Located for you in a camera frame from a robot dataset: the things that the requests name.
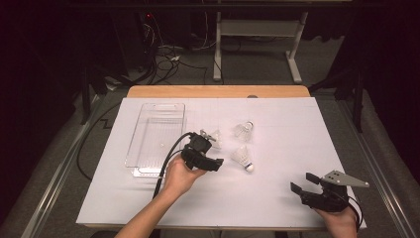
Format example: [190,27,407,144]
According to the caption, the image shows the dark equipment box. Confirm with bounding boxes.
[112,11,158,72]

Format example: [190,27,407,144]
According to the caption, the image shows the aluminium floor rail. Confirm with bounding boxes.
[19,93,102,238]
[336,98,415,238]

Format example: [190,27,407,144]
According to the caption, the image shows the wooden table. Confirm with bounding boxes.
[76,84,367,232]

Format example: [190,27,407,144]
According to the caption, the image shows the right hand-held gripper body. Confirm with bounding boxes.
[298,170,370,213]

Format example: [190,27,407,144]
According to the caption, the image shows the white table sheet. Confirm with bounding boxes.
[76,97,367,230]

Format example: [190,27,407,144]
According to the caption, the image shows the left hand-held gripper cable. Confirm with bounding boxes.
[152,132,194,200]

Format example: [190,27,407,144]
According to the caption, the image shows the tangle of floor cables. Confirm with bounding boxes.
[142,13,212,86]

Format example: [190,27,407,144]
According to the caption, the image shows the person's grey trousers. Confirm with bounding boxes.
[161,230,276,238]

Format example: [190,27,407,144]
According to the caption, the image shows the dark curtain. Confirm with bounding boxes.
[343,0,420,182]
[0,0,83,226]

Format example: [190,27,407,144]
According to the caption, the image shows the person's left hand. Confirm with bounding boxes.
[161,153,207,199]

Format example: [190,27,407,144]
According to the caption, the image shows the person's right hand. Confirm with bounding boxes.
[313,206,359,238]

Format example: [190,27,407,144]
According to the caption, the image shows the black floor cable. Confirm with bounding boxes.
[76,101,123,182]

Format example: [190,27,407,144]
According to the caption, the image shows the hand-held gripper cable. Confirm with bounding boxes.
[152,132,194,200]
[336,191,365,232]

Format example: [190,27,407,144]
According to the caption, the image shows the right hand-held gripper cable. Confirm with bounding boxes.
[336,191,365,232]

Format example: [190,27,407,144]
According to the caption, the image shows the black stand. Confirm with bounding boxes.
[309,63,366,134]
[80,63,112,126]

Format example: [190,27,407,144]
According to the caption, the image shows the clear plastic tray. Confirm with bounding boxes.
[124,102,187,179]

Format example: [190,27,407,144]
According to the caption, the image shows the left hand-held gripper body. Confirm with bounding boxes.
[180,129,218,171]

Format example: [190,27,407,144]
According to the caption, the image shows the white shuttlecock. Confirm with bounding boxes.
[209,129,223,150]
[231,144,255,174]
[233,120,255,143]

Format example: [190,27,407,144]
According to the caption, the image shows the white metal desk frame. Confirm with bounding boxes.
[212,11,310,84]

